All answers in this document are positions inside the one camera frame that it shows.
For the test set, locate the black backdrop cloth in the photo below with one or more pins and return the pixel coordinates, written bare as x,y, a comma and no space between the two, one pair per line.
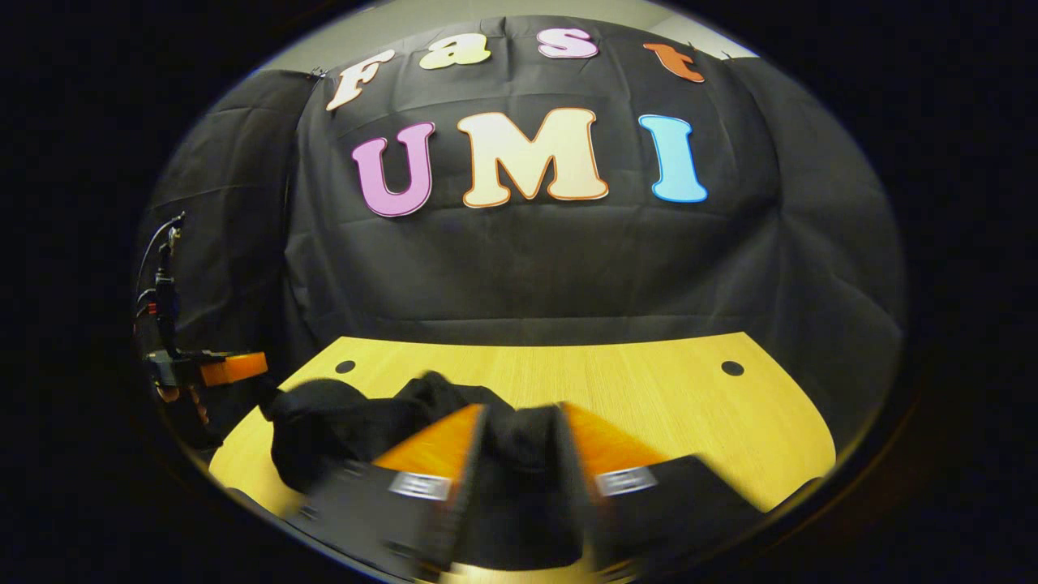
527,268

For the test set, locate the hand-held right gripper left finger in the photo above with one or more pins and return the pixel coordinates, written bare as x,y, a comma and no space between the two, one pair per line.
462,478

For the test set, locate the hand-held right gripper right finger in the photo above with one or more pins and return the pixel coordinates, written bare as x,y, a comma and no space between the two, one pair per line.
576,470

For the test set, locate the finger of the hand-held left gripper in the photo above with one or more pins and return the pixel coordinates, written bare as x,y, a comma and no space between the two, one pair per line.
235,367

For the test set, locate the black jacket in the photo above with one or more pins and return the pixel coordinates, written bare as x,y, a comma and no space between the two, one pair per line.
340,422

